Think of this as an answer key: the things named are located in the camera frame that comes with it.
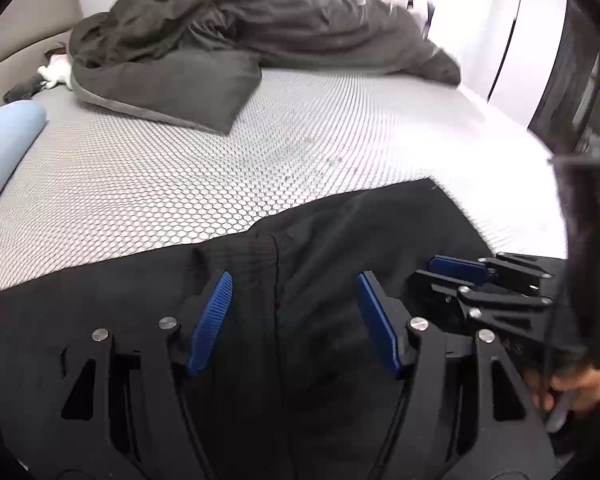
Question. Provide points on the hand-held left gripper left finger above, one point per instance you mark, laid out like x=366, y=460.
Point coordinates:
x=210, y=325

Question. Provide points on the white plush toy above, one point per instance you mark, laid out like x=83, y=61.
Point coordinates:
x=57, y=72

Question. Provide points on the dark grey duvet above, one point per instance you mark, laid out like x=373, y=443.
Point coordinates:
x=230, y=25

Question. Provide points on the light blue pillow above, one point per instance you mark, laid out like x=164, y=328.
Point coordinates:
x=5, y=145

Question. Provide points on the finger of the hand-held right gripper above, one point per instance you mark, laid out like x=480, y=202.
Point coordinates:
x=500, y=305
x=455, y=265

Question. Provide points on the beige padded headboard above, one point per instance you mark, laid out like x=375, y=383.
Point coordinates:
x=30, y=20

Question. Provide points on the person's right hand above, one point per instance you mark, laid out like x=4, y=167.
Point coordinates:
x=590, y=390

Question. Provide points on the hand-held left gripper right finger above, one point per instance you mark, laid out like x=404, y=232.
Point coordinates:
x=377, y=325

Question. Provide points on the dark grey plush toy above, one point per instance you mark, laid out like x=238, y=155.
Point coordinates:
x=22, y=90

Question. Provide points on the white wardrobe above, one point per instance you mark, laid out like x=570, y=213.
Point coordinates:
x=535, y=35

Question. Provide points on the black pants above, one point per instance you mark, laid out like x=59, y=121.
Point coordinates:
x=305, y=260

